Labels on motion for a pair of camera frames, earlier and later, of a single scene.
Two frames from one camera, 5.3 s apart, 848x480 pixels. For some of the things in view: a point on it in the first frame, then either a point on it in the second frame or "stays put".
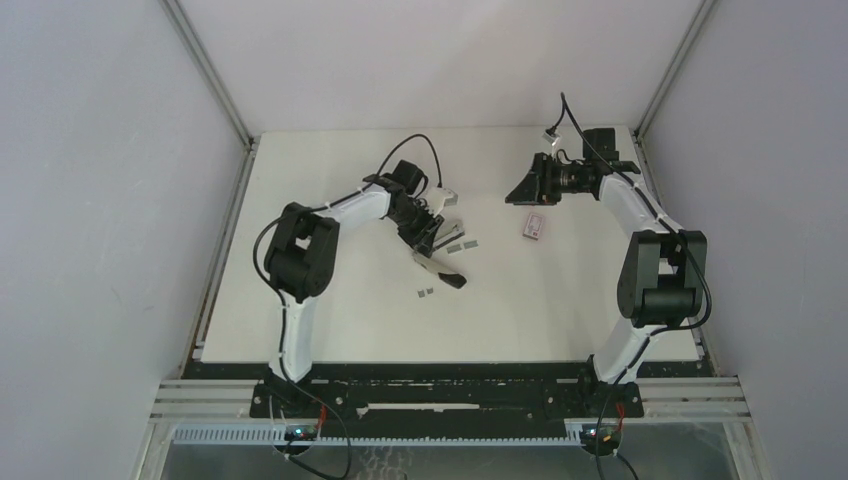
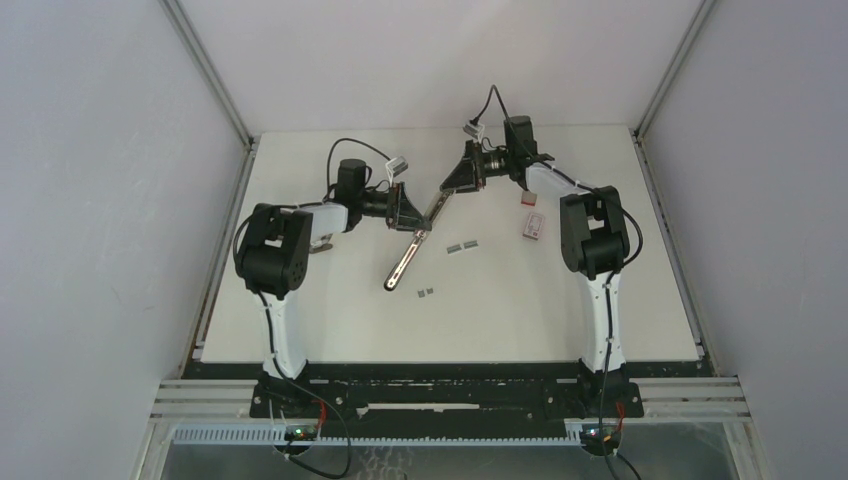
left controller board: [301, 433] stays put
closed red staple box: [533, 226] stays put
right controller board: [601, 439] stays put
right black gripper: [536, 188] to [465, 178]
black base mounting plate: [444, 393] stays put
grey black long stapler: [445, 273] to [417, 240]
